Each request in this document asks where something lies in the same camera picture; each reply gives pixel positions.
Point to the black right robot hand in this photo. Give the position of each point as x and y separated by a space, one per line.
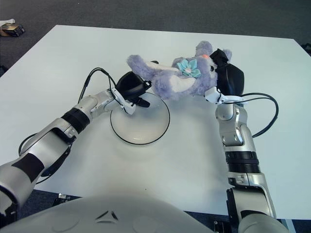
230 82

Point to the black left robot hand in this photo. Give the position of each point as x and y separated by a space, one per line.
128 86

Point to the white plate with black rim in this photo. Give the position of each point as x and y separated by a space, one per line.
143 126

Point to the purple plush bunny doll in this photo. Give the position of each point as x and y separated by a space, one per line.
175 82

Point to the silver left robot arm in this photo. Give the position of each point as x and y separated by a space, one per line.
56 136

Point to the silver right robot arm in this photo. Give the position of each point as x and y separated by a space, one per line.
243 150

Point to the black and orange box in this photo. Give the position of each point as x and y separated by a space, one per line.
13 29

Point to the grey robot torso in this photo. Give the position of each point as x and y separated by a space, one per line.
109 218

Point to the crumpled white paper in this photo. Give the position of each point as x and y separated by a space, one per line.
6 21

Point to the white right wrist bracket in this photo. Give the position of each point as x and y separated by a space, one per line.
213 95

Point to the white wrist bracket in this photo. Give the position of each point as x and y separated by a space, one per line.
128 108
213 95

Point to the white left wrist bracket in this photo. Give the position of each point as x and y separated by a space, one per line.
128 108

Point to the metal table bracket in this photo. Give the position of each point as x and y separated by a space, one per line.
63 197
219 227

